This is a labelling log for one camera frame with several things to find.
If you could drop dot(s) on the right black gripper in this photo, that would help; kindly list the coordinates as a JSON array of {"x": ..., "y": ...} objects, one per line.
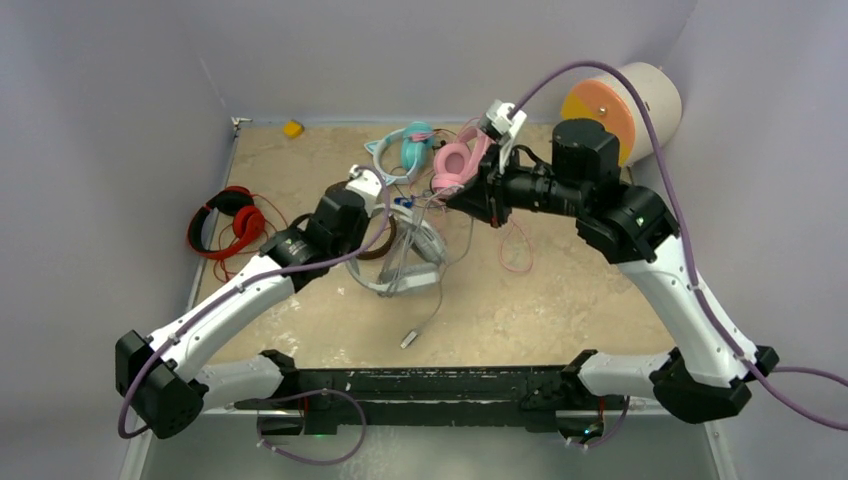
[{"x": 487, "y": 195}]

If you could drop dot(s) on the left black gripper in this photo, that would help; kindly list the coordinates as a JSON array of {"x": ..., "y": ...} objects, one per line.
[{"x": 362, "y": 225}]

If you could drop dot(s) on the pink headphones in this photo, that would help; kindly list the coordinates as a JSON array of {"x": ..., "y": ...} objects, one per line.
[{"x": 456, "y": 161}]

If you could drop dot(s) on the brown silver headphones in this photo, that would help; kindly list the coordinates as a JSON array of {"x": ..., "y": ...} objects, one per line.
[{"x": 380, "y": 232}]

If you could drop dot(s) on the white grey headphones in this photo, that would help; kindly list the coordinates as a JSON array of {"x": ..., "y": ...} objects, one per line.
[{"x": 416, "y": 261}]

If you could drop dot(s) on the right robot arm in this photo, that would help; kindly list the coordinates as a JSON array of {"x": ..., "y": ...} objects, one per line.
[{"x": 706, "y": 376}]

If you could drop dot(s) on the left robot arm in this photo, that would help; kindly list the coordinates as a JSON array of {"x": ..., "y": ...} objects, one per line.
[{"x": 164, "y": 377}]

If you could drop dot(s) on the teal cat ear headphones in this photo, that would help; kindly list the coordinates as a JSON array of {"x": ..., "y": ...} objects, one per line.
[{"x": 416, "y": 141}]

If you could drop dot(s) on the red black headphones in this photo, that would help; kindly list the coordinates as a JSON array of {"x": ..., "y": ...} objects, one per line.
[{"x": 248, "y": 224}]

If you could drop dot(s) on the small yellow block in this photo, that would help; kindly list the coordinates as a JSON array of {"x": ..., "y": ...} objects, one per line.
[{"x": 293, "y": 129}]

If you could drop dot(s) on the round pastel drawer cabinet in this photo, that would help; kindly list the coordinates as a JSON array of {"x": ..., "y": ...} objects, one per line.
[{"x": 605, "y": 99}]

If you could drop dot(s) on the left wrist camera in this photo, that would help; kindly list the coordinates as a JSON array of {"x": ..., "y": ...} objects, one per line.
[{"x": 364, "y": 181}]

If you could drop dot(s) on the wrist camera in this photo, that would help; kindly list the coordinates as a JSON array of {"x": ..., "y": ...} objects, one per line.
[
  {"x": 364, "y": 181},
  {"x": 502, "y": 123}
]

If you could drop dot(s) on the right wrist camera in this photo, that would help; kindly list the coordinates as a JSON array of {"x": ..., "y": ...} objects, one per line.
[{"x": 502, "y": 123}]

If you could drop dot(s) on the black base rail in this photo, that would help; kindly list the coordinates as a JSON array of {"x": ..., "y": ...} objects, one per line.
[{"x": 537, "y": 398}]

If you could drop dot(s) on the aluminium frame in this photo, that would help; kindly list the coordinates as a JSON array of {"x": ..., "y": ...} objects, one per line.
[{"x": 168, "y": 380}]

